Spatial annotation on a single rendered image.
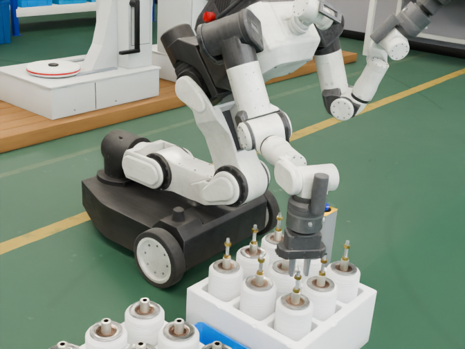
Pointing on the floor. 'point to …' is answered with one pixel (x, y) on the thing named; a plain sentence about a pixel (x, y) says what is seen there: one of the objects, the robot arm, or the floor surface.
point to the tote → (5, 22)
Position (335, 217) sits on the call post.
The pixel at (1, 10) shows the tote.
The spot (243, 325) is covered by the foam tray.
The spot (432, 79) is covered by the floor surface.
